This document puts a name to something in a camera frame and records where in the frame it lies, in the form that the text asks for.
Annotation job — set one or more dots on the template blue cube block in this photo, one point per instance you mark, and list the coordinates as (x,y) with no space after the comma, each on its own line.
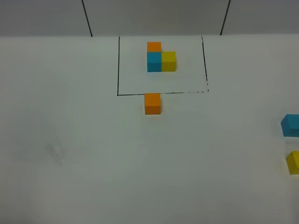
(154,61)

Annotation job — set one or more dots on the template orange cube block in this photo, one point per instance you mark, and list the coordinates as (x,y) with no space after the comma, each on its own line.
(154,47)

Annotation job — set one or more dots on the template yellow cube block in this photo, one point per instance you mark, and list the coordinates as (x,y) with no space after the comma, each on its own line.
(169,61)

